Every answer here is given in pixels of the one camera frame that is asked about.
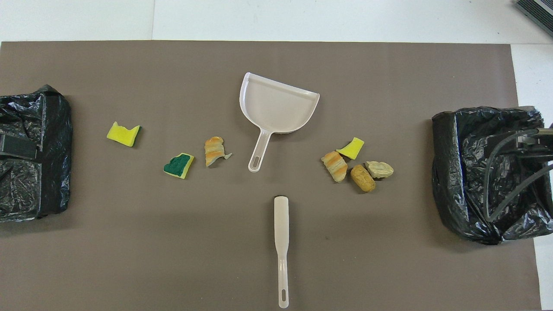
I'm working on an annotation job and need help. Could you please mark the torn striped bread piece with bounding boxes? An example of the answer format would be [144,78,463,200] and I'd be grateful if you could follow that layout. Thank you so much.
[204,136,233,167]

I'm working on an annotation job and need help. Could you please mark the brown bread roll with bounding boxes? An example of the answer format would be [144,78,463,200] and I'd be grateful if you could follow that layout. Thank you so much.
[350,164,376,193]

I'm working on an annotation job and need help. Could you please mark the yellow sponge wedge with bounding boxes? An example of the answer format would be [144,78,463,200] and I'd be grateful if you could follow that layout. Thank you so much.
[336,137,365,160]

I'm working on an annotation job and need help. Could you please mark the green and yellow sponge piece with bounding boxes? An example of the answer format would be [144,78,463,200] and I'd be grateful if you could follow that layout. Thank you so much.
[163,152,195,179]

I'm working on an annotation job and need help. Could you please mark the beige hand brush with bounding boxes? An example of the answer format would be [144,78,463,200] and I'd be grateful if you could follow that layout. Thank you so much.
[273,196,290,309]

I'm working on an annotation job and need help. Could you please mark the black bag lined bin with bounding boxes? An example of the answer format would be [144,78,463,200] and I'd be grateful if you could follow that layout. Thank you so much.
[432,106,553,245]
[0,84,73,223]

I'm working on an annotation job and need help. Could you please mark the pale bread piece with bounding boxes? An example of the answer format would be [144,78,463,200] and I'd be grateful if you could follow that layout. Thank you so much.
[365,161,394,179]

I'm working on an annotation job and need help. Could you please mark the notched yellow sponge piece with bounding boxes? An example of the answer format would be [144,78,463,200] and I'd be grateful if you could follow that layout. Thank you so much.
[106,121,142,148]

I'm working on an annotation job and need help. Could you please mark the brown table mat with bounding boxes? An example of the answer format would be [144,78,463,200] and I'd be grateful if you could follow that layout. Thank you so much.
[0,41,542,311]

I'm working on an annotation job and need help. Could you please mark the beige plastic dustpan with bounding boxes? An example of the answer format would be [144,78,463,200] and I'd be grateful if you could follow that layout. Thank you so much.
[239,72,321,173]

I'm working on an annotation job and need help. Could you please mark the striped orange bread piece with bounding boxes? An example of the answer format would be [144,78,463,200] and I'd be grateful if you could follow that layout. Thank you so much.
[321,151,348,183]

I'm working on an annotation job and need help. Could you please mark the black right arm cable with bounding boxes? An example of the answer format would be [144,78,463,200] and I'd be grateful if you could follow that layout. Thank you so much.
[484,129,553,223]

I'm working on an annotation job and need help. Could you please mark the dark grey ribbed device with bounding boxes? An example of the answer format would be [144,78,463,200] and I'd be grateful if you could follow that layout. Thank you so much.
[515,0,553,37]

